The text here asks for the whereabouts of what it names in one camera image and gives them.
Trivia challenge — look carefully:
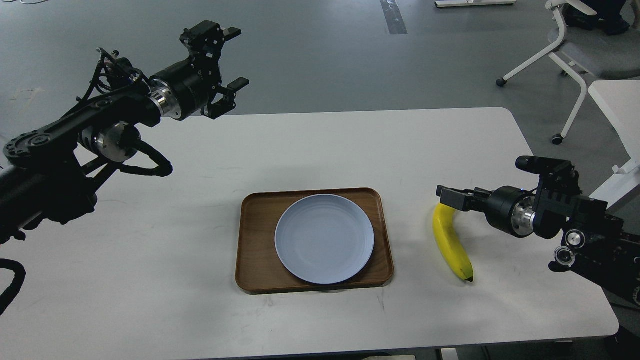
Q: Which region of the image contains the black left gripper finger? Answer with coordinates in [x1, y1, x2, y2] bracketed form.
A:
[179, 20, 242, 66]
[205, 77, 250, 120]

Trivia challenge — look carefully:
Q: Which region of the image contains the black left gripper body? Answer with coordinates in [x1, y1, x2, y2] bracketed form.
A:
[150, 55, 222, 121]

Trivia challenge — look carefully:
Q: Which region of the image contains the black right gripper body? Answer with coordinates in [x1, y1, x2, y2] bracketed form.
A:
[485, 186, 535, 239]

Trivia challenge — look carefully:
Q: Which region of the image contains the light blue plate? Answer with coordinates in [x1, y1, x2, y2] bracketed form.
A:
[274, 194, 375, 285]

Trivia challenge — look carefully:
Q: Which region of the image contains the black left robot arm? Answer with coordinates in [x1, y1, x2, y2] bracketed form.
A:
[0, 20, 249, 244]

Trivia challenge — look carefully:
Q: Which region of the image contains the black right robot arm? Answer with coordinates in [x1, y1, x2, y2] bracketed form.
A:
[436, 156, 639, 306]

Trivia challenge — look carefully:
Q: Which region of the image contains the yellow banana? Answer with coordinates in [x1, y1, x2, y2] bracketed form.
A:
[432, 203, 474, 283]

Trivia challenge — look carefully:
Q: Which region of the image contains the white side table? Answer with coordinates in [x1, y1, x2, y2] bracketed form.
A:
[588, 80, 640, 210]

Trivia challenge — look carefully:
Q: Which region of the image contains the brown wooden tray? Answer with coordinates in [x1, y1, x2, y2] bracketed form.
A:
[235, 187, 394, 295]

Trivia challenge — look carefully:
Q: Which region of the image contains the white grey office chair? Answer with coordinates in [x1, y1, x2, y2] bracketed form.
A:
[496, 0, 640, 145]

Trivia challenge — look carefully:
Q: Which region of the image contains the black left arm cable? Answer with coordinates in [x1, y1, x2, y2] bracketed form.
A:
[117, 140, 174, 178]

